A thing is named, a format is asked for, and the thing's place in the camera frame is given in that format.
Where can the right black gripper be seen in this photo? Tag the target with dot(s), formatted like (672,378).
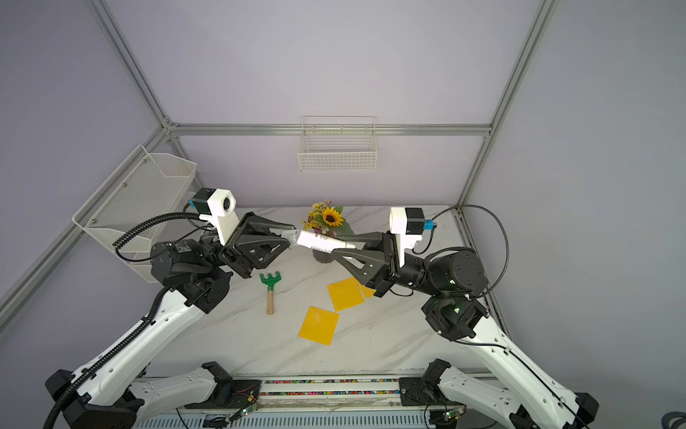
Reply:
(390,244)

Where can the brown ribbed vase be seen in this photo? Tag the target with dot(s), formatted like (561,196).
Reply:
(322,257)

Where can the yellow envelope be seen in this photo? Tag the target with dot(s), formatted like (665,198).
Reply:
(345,294)
(319,326)
(367,292)

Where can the white glue stick cap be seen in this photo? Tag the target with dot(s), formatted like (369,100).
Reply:
(290,235)

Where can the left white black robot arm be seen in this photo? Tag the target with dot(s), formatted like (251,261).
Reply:
(195,276)

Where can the white glue stick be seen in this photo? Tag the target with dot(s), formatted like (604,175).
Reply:
(320,242)

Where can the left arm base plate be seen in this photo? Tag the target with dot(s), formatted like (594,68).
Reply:
(238,394)

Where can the green toy rake wooden handle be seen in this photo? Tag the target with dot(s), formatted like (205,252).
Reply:
(270,280)

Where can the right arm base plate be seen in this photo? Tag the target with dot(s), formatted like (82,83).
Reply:
(413,391)

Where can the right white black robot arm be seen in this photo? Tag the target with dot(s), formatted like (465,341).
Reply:
(452,279)

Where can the white two-tier mesh shelf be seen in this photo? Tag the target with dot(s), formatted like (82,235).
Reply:
(145,185)

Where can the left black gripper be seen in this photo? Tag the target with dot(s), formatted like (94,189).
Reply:
(253,249)

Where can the white wire wall basket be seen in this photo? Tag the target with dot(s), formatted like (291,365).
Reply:
(338,144)

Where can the sunflower bouquet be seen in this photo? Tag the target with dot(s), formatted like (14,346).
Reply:
(328,220)

